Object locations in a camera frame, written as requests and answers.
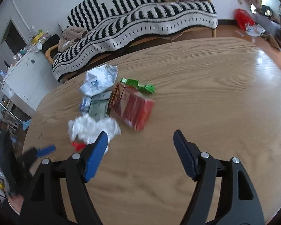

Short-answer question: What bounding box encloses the red carton box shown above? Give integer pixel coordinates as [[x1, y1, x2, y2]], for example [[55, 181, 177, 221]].
[[109, 82, 155, 131]]

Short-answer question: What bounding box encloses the white blue wrapper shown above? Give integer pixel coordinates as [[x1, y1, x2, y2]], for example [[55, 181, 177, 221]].
[[80, 64, 118, 97]]

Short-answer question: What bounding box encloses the left hand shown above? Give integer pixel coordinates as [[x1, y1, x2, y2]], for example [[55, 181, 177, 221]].
[[7, 194, 24, 215]]

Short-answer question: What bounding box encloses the small red wrapper piece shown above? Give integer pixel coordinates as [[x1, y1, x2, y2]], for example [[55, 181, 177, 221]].
[[71, 142, 87, 152]]

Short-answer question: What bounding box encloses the white crumpled plastic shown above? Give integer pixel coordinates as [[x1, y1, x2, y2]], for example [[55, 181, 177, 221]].
[[68, 114, 121, 145]]

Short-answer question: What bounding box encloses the oval wooden table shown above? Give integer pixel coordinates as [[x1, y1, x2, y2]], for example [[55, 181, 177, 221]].
[[20, 38, 281, 224]]

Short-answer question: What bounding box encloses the white cabinet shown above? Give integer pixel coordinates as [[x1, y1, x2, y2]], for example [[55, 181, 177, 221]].
[[1, 51, 60, 117]]

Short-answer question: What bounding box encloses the green crumpled wrapper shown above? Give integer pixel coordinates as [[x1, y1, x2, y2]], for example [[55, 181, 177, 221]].
[[120, 78, 156, 94]]

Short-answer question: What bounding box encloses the brown plush blanket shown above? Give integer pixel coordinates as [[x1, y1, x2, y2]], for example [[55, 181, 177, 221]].
[[58, 26, 88, 52]]

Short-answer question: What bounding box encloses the red plastic bag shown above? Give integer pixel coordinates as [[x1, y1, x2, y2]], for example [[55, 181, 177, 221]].
[[233, 9, 255, 31]]

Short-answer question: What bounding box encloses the black white striped sofa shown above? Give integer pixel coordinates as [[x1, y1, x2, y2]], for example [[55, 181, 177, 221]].
[[52, 0, 218, 81]]

